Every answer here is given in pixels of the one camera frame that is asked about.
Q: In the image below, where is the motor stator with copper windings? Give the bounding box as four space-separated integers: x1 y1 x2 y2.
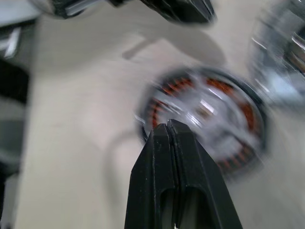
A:
134 65 267 183

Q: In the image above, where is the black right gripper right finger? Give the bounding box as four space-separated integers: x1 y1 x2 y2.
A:
166 118 244 229

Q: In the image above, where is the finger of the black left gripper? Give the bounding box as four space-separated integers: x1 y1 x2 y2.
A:
140 0 219 24

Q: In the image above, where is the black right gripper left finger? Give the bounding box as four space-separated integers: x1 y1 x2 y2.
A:
123 123 179 229

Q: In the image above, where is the grey motor cover with circuit board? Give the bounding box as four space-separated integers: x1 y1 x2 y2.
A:
247 0 305 105

